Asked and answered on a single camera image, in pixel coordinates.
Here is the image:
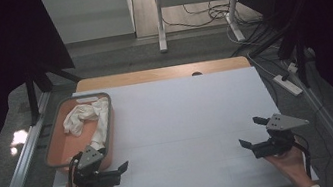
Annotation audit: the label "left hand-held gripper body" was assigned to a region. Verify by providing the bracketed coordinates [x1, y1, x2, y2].
[68, 141, 124, 187]

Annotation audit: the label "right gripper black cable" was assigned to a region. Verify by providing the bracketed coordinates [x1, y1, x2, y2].
[290, 131, 316, 182]

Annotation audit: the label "white cabinet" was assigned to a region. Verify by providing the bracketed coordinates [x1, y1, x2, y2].
[41, 0, 139, 48]

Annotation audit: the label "orange basket with grey rim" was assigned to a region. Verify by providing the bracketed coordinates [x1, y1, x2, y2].
[35, 90, 123, 179]

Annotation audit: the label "white table cover board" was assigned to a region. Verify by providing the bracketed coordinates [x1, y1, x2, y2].
[24, 56, 320, 187]

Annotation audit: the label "tangle of floor cables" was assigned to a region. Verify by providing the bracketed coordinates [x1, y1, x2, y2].
[159, 0, 266, 41]

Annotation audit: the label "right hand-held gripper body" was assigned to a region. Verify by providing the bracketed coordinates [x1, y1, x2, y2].
[245, 108, 314, 161]

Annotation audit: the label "wooden table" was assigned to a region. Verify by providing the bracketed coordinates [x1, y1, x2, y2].
[74, 52, 251, 95]

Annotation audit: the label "small white plug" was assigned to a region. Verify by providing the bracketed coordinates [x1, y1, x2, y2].
[285, 61, 301, 75]

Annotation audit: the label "person's right hand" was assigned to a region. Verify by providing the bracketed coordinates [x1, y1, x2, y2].
[263, 143, 317, 187]

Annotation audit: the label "black stand legs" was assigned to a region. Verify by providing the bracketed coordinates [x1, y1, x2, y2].
[23, 65, 88, 127]
[275, 34, 313, 93]

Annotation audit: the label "white power cable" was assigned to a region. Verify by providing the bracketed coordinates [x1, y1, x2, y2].
[247, 50, 279, 83]

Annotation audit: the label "white power strip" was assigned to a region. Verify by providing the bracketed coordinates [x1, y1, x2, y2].
[272, 71, 304, 100]

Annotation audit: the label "white baby garment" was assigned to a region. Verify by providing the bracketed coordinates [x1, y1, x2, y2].
[59, 97, 117, 157]

